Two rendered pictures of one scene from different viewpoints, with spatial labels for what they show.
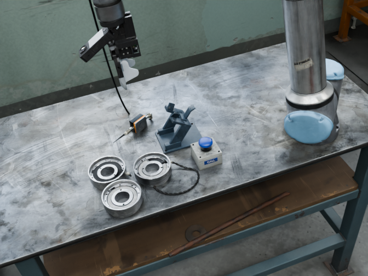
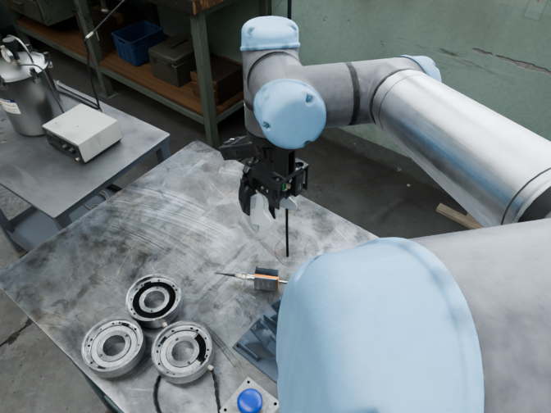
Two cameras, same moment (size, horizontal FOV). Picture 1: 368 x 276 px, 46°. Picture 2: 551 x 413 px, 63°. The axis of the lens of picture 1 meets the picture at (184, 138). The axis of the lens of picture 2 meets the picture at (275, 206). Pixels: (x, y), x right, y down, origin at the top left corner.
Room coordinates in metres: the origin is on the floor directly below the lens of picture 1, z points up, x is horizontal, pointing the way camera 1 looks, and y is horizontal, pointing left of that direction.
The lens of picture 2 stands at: (0.77, -0.29, 1.57)
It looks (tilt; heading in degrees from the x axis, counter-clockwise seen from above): 46 degrees down; 54
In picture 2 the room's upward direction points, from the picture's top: straight up
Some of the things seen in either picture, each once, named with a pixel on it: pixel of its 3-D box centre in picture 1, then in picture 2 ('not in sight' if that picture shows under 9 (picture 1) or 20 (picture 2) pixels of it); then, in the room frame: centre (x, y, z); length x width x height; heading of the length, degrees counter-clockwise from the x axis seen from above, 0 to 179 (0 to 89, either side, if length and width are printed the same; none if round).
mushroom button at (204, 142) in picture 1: (205, 147); (250, 406); (0.90, -0.06, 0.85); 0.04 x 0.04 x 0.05
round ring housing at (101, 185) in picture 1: (108, 173); (155, 301); (0.86, 0.22, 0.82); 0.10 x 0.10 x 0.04
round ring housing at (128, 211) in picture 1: (122, 199); (115, 347); (0.76, 0.18, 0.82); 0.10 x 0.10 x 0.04
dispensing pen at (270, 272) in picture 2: (132, 127); (254, 276); (1.05, 0.16, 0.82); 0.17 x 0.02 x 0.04; 135
